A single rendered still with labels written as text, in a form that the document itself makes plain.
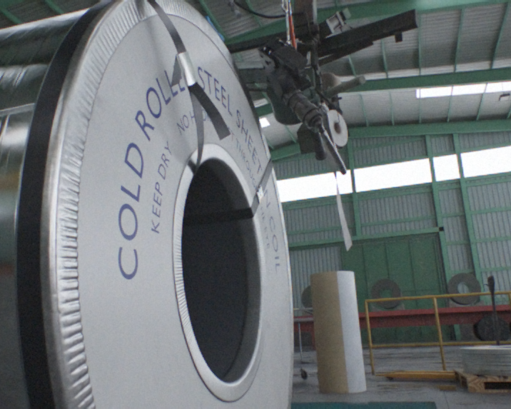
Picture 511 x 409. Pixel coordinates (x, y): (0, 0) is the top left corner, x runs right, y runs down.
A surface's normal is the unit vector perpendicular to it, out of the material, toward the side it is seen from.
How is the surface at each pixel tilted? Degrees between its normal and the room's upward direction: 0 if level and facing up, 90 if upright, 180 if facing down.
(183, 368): 90
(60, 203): 90
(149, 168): 90
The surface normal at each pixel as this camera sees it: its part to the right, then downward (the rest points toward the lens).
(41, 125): -0.30, -0.40
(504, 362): -0.59, -0.17
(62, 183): 0.94, -0.12
